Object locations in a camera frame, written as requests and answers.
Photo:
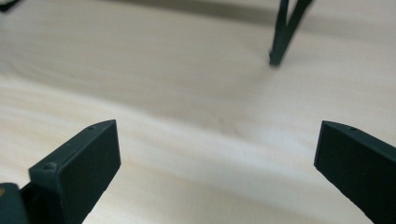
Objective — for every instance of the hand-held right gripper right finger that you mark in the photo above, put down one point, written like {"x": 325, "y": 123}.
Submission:
{"x": 361, "y": 168}

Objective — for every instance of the black shelf with metal legs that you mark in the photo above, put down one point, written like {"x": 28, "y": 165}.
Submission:
{"x": 285, "y": 34}

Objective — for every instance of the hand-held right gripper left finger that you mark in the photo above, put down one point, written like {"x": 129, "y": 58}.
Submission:
{"x": 81, "y": 168}

